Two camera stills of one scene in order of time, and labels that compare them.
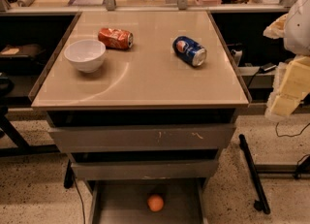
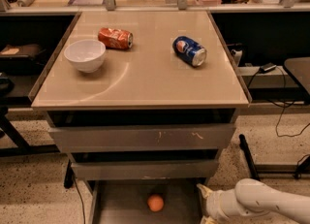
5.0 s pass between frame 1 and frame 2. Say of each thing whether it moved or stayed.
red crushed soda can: stayed
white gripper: moved
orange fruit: stayed
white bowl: stayed
